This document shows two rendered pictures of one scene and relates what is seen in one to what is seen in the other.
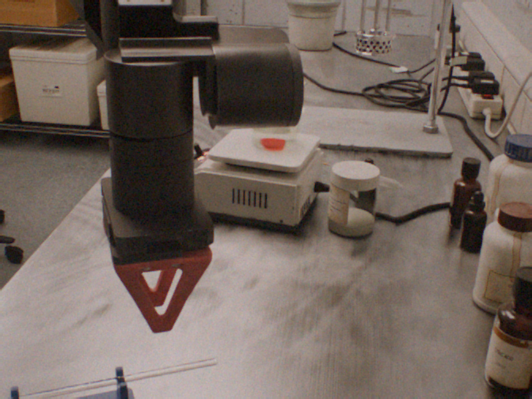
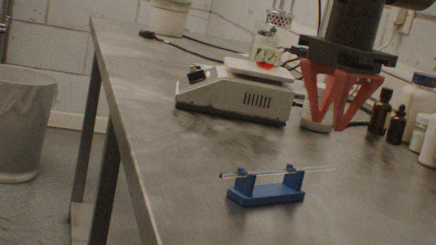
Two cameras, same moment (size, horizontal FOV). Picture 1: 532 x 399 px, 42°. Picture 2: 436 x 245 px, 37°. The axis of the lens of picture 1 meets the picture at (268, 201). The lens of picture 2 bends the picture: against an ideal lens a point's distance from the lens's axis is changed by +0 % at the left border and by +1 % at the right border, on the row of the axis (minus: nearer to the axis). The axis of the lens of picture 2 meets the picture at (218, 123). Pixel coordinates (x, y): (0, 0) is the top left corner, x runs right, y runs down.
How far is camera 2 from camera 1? 55 cm
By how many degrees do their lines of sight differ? 24
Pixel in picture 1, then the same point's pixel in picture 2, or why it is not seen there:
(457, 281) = (403, 156)
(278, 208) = (277, 108)
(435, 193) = not seen: hidden behind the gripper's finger
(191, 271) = (374, 86)
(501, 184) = (414, 100)
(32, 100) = not seen: outside the picture
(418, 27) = not seen: hidden behind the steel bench
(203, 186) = (222, 90)
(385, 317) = (383, 167)
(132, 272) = (353, 80)
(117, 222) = (350, 48)
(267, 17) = (69, 21)
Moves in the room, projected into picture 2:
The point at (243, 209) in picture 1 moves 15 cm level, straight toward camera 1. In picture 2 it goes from (250, 109) to (290, 135)
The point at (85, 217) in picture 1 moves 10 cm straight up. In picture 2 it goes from (133, 107) to (144, 46)
